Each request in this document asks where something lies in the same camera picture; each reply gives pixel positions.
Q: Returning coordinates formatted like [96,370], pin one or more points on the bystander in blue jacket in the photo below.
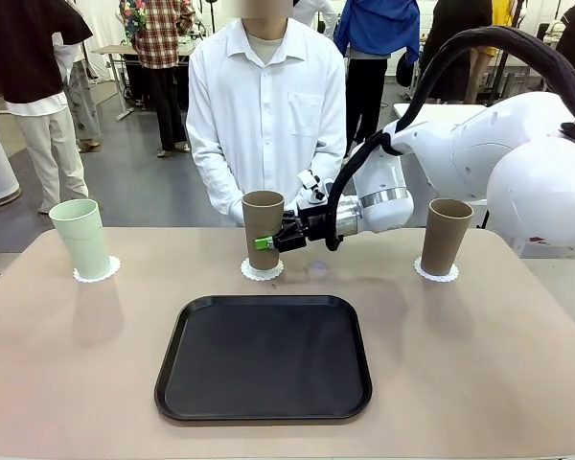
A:
[374,29]

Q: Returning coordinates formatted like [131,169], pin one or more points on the bystander in black top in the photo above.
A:
[24,57]

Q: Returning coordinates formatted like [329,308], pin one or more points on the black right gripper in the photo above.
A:
[316,223]

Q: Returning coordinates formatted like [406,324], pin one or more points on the person in white shirt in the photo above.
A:
[263,105]

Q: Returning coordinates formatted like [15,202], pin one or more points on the black plastic tray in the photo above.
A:
[268,383]

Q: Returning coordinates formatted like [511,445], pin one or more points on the brown cup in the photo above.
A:
[263,215]
[443,239]

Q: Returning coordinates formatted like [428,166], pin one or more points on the bystander in dark clothes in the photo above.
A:
[460,24]

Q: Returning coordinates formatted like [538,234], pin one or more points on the light green cup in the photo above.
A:
[81,239]

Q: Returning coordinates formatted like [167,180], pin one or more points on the white side table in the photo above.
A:
[441,112]

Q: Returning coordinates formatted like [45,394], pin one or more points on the person's right forearm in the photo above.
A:
[215,177]

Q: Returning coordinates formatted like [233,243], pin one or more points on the white background desk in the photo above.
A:
[117,50]

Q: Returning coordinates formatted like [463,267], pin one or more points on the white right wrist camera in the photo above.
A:
[311,184]

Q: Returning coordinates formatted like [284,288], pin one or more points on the white scalloped paper coaster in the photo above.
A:
[115,269]
[421,273]
[246,273]

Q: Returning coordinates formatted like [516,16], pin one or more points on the mannequin in yellow top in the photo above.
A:
[503,14]

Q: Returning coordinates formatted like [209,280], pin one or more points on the bystander in plaid shirt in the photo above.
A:
[160,38]

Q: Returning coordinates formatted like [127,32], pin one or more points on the person's left forearm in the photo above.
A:
[328,158]

